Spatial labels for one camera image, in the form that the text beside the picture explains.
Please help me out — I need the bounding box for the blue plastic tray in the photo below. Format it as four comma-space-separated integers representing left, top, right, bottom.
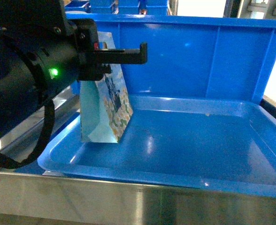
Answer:
38, 96, 276, 197

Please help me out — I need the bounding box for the steel shelf front rail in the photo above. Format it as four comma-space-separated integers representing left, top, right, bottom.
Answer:
0, 172, 276, 225

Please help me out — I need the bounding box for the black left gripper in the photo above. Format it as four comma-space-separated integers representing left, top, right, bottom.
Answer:
69, 18, 147, 81

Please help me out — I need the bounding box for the flower gift bag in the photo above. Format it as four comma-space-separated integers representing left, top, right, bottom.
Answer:
79, 32, 134, 143

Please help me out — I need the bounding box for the large blue crate behind tray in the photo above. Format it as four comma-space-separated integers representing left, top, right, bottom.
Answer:
67, 13, 276, 104

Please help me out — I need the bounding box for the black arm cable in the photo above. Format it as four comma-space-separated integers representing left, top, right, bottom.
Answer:
0, 98, 56, 169

